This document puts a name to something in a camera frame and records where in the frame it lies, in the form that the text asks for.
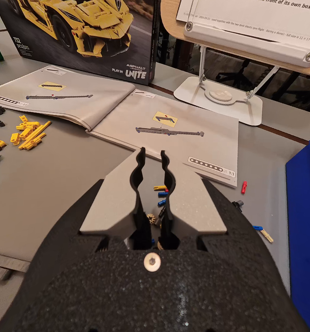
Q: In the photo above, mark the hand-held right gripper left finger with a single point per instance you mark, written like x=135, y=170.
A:
x=110, y=205

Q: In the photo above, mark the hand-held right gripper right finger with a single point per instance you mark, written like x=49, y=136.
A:
x=196, y=205

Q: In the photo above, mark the pile of colourful connector pins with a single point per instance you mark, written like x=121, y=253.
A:
x=162, y=193

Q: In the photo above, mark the toy car set box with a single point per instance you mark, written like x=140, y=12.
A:
x=27, y=57

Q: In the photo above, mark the red connector pin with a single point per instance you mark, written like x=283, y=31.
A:
x=244, y=187

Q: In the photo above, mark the white wooden document stand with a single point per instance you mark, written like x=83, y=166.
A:
x=196, y=98

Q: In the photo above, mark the white instruction booklet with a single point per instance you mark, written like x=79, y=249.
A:
x=105, y=98

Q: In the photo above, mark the pile of yellow toy pieces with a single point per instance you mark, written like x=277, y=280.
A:
x=30, y=133

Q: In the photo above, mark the blue plastic bin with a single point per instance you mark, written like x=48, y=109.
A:
x=305, y=233

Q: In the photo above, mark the printed paper sheet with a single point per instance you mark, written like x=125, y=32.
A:
x=248, y=15

